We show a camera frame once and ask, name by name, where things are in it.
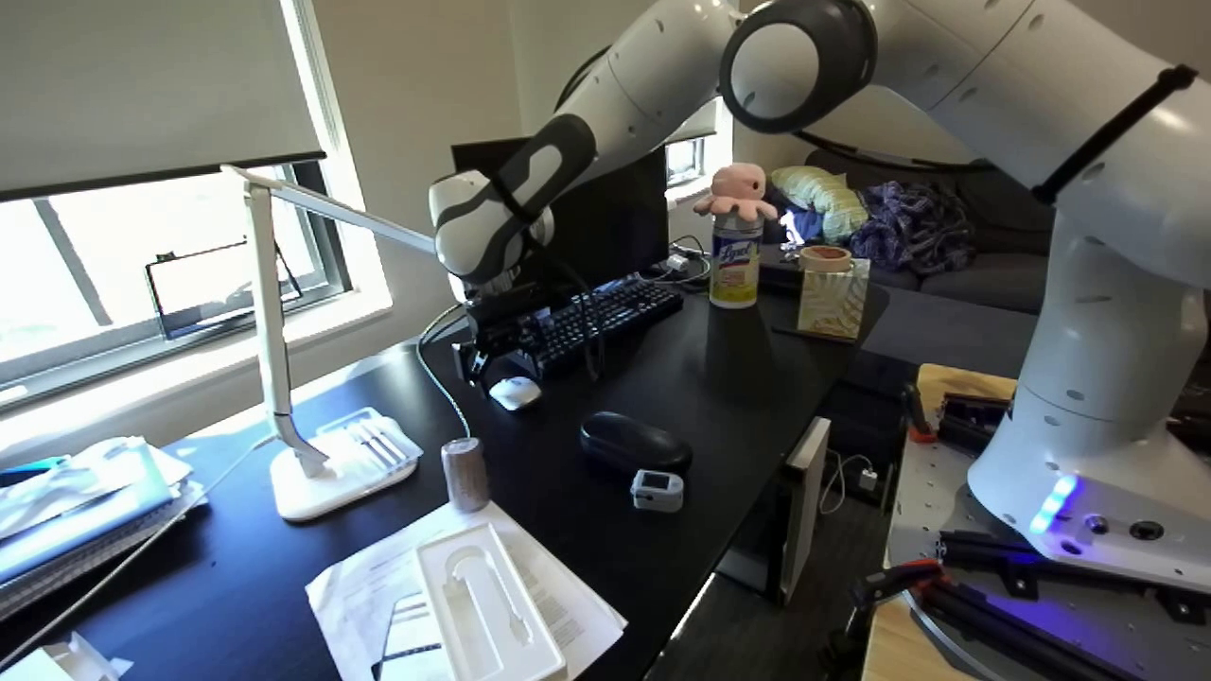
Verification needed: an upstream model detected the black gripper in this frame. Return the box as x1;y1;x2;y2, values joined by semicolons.
459;258;560;390

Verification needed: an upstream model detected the white computer mouse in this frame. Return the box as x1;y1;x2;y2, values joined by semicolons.
486;370;544;417

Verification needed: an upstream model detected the pink octopus plush toy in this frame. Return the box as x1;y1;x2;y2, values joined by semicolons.
689;157;782;237

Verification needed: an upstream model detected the black computer keyboard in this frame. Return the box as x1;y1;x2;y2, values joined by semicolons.
496;267;689;375

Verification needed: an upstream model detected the black computer mouse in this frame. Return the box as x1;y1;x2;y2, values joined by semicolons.
577;408;696;479

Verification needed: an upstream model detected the white flat computer case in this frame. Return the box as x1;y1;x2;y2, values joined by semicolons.
714;411;836;604

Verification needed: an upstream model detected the small grey cup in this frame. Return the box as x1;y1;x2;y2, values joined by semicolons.
440;433;493;515

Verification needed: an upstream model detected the clear plastic tray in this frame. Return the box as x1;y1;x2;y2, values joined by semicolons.
309;403;428;489

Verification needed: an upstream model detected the white pulse oximeter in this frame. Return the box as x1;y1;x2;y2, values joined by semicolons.
627;466;689;517

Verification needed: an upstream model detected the white desk lamp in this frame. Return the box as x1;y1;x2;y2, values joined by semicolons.
222;162;448;527

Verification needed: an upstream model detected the large white paper sheet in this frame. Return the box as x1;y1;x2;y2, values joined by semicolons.
304;499;632;681

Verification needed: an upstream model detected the white wipes canister yellow label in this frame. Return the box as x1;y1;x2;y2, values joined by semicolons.
704;205;764;314

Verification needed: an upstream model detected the white moulded packaging insert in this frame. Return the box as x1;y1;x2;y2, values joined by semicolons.
411;522;566;681

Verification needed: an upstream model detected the printed paper sheet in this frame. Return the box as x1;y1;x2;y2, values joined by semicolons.
372;582;448;681

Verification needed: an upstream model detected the beige patterned box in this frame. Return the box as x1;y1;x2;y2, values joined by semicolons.
795;249;873;343

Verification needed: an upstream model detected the yellow green pillow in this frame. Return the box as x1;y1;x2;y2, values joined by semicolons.
767;162;869;242

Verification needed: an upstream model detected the purple crumpled cloth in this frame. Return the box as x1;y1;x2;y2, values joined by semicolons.
846;172;975;283

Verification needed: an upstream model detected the stack of magazines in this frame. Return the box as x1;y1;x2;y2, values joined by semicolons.
0;430;213;621

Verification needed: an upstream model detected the orange black clamp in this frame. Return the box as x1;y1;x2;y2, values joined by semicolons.
901;375;1014;454
826;561;950;663

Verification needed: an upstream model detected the white roller blind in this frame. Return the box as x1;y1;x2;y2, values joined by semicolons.
0;0;331;205

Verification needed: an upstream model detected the grey metal robot stand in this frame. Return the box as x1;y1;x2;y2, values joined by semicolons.
881;428;1211;681

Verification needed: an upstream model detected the tan wooden board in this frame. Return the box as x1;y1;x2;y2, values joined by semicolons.
862;590;975;681
911;360;1021;417

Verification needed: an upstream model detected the dark grey couch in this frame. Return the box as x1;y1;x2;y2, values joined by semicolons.
767;146;1066;380

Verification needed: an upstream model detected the thin grey cable with plug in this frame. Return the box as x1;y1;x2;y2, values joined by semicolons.
411;300;478;447

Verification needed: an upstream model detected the window with dark frame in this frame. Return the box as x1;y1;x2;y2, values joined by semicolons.
0;156;397;398

